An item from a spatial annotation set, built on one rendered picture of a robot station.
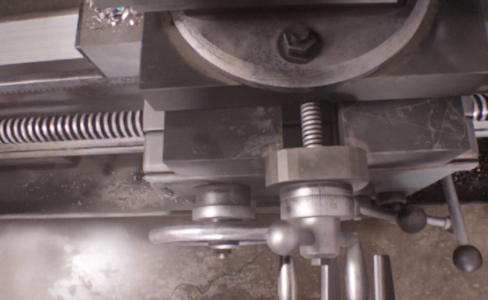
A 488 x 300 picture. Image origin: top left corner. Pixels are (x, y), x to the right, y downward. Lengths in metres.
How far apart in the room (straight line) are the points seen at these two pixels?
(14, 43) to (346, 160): 0.44
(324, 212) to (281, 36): 0.16
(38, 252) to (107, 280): 0.26
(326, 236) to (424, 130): 0.14
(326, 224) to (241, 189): 0.20
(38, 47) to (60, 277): 0.98
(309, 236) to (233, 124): 0.13
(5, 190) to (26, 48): 0.55
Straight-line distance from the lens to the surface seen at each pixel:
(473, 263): 0.63
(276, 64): 0.34
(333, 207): 0.36
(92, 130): 0.61
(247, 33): 0.35
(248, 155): 0.39
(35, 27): 0.58
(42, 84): 0.65
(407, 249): 1.31
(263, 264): 1.25
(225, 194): 0.53
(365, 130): 0.40
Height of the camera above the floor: 1.25
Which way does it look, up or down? 74 degrees down
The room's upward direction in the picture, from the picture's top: 19 degrees counter-clockwise
